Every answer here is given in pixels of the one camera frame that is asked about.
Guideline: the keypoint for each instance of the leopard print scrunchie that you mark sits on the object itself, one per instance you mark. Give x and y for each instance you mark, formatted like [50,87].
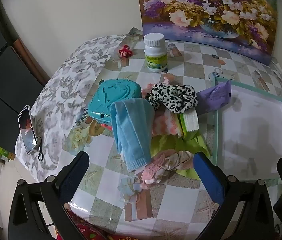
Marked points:
[175,98]

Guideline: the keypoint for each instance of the red ribbon flower clip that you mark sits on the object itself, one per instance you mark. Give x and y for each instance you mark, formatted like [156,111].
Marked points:
[125,52]

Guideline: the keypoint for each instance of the black refrigerator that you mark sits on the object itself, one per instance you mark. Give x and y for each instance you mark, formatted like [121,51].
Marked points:
[18,85]

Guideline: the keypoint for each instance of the teal plastic case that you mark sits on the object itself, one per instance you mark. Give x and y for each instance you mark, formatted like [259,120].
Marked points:
[109,92]

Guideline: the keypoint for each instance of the pink white knitted cloth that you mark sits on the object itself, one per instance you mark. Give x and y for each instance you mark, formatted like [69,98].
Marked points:
[165,122]

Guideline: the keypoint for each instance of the white tray teal rim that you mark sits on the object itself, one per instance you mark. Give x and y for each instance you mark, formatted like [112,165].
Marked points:
[248,134]

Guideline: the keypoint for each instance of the pink floral scrunchie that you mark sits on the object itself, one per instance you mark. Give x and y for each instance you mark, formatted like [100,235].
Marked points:
[163,163]

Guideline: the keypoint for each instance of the purple tissue packet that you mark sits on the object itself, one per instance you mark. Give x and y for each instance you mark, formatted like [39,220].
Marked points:
[213,98]

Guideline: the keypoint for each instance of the floral oil painting canvas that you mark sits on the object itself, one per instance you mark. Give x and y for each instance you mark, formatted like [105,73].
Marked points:
[246,27]

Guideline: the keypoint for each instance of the green tissue pack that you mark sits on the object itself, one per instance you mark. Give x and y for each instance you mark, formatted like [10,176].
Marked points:
[189,124]

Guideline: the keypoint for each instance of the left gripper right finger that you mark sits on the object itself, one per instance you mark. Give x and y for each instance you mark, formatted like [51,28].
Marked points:
[256,219]

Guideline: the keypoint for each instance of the lime green cloth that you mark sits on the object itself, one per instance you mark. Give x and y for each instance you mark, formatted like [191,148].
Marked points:
[166,142]

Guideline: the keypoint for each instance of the light blue face mask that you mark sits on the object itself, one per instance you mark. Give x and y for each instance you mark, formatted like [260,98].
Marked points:
[132,121]

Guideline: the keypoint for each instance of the white green pill bottle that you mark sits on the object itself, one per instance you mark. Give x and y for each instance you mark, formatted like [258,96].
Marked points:
[155,52]

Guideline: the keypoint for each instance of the smartphone on stand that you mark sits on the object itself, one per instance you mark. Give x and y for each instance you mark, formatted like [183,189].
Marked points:
[31,141]

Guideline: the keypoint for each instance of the grey floral blanket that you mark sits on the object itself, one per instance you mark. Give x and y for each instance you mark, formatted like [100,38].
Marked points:
[57,107]

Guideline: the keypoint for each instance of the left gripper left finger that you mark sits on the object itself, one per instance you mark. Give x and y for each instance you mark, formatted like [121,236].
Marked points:
[26,220]

